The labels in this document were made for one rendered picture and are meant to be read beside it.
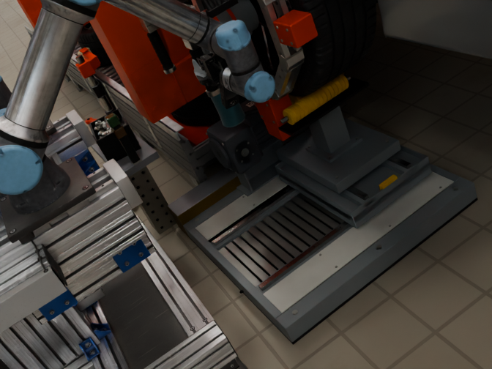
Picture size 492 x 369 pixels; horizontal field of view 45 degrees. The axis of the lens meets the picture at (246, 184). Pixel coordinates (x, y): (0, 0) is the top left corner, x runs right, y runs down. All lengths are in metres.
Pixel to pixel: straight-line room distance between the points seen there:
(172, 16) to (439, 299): 1.14
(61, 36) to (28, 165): 0.27
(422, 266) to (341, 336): 0.36
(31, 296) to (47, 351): 0.51
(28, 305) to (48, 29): 0.62
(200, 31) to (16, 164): 0.54
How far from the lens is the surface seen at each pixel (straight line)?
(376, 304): 1.96
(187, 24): 1.46
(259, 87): 1.41
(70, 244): 1.55
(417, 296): 1.94
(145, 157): 2.28
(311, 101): 1.98
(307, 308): 1.91
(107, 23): 2.19
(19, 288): 1.45
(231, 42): 1.38
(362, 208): 2.06
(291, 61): 1.75
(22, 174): 1.30
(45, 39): 1.26
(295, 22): 1.63
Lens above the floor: 1.45
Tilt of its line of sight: 33 degrees down
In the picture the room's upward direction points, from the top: 25 degrees counter-clockwise
